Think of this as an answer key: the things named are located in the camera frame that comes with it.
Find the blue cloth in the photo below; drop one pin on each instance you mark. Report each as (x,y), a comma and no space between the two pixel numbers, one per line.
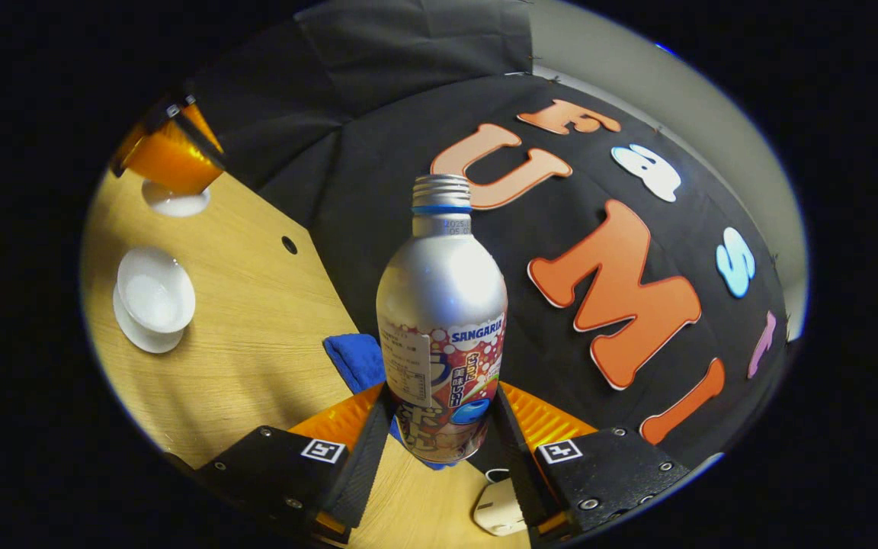
(355,358)

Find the white teacup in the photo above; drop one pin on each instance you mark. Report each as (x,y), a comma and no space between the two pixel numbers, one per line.
(155,293)

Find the white toaster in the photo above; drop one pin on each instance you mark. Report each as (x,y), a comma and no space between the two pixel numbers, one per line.
(500,509)

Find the silver water bottle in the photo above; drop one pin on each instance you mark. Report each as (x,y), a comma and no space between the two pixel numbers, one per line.
(439,297)

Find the white teacup lid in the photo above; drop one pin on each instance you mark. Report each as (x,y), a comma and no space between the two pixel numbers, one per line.
(176,203)

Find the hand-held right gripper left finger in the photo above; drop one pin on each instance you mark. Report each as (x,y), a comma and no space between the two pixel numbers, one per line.
(366,457)

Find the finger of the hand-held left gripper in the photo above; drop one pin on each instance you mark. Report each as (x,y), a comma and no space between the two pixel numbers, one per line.
(172,156)

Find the black backdrop cloth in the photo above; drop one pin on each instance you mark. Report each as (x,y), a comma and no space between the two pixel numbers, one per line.
(378,114)

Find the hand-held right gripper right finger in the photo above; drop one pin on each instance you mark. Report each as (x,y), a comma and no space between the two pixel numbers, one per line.
(519,465)

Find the white saucer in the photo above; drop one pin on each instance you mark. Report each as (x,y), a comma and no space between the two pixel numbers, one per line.
(145,341)

